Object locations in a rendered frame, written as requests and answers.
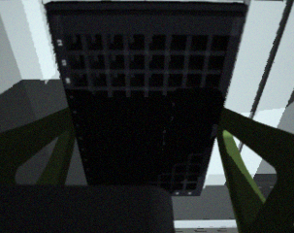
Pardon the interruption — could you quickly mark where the white multi-well plate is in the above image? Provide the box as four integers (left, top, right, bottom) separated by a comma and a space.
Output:
176, 227, 239, 233

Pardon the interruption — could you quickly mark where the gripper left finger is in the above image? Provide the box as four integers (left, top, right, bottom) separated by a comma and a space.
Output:
0, 107, 76, 184

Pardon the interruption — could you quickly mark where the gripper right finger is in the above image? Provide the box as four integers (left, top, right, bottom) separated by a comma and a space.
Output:
216, 108, 294, 233

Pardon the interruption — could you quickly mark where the grey rectangular plate holder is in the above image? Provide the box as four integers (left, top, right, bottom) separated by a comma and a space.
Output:
175, 220, 237, 228

